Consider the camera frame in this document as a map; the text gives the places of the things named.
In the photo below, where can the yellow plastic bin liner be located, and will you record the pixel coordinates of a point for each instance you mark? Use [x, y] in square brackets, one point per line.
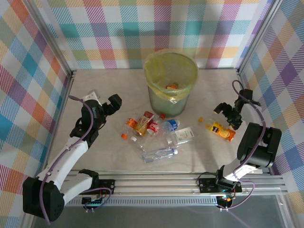
[171, 66]

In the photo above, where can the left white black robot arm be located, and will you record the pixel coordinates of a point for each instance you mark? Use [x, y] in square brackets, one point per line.
[71, 152]

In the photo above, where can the red cola label bottle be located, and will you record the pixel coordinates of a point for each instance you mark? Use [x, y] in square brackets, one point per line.
[154, 127]

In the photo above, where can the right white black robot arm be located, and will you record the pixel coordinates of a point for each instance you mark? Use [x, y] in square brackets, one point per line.
[259, 147]

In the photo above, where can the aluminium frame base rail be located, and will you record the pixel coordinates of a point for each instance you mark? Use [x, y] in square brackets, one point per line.
[154, 184]

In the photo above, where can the yellow red drink carton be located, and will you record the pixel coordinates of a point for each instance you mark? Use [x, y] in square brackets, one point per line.
[143, 122]

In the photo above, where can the crushed orange label bottle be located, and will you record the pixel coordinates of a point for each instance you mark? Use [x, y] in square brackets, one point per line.
[131, 123]

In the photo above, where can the yellow label juice bottle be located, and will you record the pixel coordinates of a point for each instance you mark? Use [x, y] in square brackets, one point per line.
[222, 133]

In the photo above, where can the grey mesh waste bin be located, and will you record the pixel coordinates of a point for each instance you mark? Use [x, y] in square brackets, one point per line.
[166, 104]

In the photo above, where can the small blue label water bottle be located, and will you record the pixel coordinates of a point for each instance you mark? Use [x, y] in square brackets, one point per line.
[171, 125]

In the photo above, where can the aluminium frame side rail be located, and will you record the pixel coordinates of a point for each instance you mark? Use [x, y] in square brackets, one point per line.
[61, 107]
[249, 95]

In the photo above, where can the aluminium frame corner post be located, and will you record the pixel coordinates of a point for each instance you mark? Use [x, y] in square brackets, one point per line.
[54, 40]
[259, 35]

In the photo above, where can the clear bottle white label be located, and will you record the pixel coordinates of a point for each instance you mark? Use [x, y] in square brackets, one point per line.
[185, 134]

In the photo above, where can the crushed clear bottle white cap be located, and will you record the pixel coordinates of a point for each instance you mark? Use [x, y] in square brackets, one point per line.
[134, 139]

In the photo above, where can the long clear water bottle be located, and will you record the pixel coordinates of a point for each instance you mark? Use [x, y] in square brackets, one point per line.
[158, 154]

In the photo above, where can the clear bottle orange cap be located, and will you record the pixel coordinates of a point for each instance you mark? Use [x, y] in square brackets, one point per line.
[123, 136]

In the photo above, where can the yellow bottle cap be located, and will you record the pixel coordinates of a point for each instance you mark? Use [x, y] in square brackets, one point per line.
[201, 119]

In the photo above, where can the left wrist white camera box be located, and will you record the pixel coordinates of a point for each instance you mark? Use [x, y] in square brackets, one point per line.
[93, 95]

